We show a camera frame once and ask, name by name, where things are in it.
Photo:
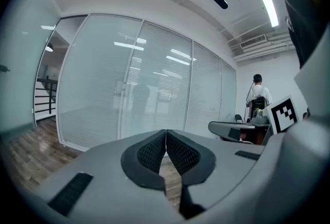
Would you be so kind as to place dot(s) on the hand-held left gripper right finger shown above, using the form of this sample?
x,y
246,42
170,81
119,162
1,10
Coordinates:
x,y
221,156

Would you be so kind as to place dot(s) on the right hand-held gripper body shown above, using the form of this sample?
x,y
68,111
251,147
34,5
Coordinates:
x,y
283,114

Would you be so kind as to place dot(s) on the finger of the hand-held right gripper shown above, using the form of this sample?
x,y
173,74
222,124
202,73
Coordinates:
x,y
221,130

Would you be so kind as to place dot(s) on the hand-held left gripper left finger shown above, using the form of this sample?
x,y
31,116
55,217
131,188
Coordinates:
x,y
108,166

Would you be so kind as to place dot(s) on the white air vent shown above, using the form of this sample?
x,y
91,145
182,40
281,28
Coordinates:
x,y
254,41

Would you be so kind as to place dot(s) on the black stair railing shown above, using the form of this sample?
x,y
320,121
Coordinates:
x,y
47,96

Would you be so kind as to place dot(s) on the person's black shirt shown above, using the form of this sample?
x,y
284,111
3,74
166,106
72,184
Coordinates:
x,y
299,11

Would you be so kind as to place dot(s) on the long ceiling light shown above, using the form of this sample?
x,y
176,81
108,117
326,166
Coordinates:
x,y
269,6

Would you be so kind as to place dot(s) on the round pendant lamp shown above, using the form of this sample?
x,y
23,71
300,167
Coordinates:
x,y
49,48

